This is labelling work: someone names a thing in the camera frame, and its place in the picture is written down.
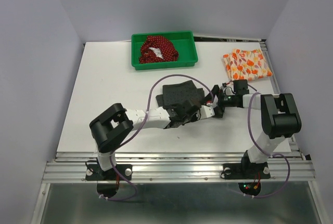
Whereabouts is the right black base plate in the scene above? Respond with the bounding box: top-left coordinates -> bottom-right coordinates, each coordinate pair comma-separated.
220,163 -> 271,180

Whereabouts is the red polka dot skirt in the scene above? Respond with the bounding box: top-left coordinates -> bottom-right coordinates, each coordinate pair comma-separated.
138,35 -> 179,64

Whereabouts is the folded orange floral skirt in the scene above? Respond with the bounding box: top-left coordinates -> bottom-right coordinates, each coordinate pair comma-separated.
222,48 -> 273,81

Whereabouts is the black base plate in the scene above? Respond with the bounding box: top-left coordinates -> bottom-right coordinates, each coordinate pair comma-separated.
220,163 -> 271,180
85,164 -> 132,181

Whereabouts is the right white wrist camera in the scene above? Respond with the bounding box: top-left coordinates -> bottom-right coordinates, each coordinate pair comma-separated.
220,83 -> 235,95

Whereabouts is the dark grey dotted skirt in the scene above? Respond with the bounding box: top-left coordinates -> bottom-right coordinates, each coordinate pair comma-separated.
156,80 -> 204,109

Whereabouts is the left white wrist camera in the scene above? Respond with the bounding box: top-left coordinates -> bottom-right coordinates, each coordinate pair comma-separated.
197,106 -> 215,120

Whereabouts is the green plastic tray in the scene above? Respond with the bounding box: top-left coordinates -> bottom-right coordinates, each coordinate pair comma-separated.
131,31 -> 198,71

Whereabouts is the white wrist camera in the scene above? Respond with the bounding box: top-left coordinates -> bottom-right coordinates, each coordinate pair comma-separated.
220,83 -> 235,95
197,106 -> 215,120

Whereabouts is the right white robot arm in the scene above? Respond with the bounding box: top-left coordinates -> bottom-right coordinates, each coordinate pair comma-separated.
202,80 -> 302,180

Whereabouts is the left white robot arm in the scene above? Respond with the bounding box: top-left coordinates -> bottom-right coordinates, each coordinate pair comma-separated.
89,100 -> 203,179

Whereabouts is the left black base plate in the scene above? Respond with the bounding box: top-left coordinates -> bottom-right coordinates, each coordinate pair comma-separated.
85,164 -> 132,181

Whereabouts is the aluminium rail frame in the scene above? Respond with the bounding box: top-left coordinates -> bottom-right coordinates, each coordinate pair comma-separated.
31,145 -> 330,223

